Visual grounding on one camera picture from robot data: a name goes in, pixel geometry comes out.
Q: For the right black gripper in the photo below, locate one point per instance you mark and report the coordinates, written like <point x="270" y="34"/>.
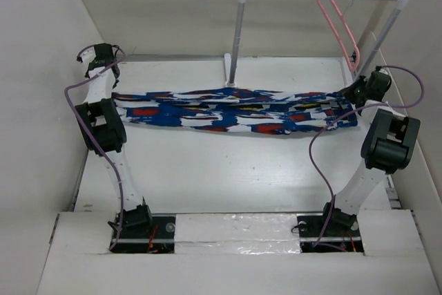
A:
<point x="349" y="92"/>

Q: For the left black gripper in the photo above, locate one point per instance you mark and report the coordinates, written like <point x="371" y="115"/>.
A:
<point x="115" y="83"/>

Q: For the blue patterned trousers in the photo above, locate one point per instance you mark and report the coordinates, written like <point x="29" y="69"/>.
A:
<point x="238" y="110"/>

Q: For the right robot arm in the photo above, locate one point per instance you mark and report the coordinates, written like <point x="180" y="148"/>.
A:
<point x="387" y="147"/>

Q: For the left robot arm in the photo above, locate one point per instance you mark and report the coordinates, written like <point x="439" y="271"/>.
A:
<point x="104" y="133"/>

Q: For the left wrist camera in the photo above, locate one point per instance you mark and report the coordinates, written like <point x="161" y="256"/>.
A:
<point x="86" y="55"/>

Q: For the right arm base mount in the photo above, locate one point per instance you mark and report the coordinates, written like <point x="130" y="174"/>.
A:
<point x="330" y="231"/>

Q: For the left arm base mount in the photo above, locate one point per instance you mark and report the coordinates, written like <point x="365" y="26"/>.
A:
<point x="159" y="240"/>

